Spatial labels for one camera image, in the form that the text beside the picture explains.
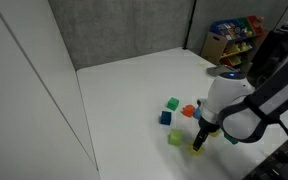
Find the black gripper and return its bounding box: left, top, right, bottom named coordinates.
left=192, top=116, right=221, bottom=151

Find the blue storage bin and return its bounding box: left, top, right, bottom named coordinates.
left=209, top=19, right=240, bottom=42

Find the wooden toy storage shelf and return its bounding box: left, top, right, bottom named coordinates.
left=200, top=15, right=270, bottom=69

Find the grey flat object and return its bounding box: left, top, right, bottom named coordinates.
left=206, top=64, right=241, bottom=80

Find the orange spiky toy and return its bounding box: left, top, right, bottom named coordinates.
left=181, top=104, right=196, bottom=118

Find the yellow microbe toy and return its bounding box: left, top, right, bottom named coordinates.
left=188, top=143, right=206, bottom=157

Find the dark green cube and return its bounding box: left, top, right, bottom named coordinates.
left=166, top=96, right=180, bottom=112

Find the light green cube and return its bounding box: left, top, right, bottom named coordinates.
left=167, top=128, right=185, bottom=147

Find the yellow animal-shaped toy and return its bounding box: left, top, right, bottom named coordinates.
left=208, top=129, right=223, bottom=138

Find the red storage bin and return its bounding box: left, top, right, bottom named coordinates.
left=246, top=15, right=265, bottom=36

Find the green storage bin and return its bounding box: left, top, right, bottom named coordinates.
left=235, top=17, right=256, bottom=38

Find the blue cube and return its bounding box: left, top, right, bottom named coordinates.
left=159, top=110, right=172, bottom=126

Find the light blue toy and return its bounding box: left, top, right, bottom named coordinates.
left=192, top=106, right=202, bottom=121

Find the black vertical pole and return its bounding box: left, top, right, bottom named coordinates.
left=182, top=0, right=198, bottom=51

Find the black equipment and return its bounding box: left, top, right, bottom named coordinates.
left=242, top=129, right=288, bottom=180

